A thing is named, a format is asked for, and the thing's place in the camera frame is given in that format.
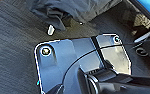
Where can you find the blue sofa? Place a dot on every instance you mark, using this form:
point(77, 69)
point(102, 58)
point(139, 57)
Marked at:
point(149, 5)

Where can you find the grey robot torso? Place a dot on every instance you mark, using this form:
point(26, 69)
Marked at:
point(124, 83)

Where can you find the grey metal sofa leg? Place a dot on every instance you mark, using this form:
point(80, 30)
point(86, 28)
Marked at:
point(146, 36)

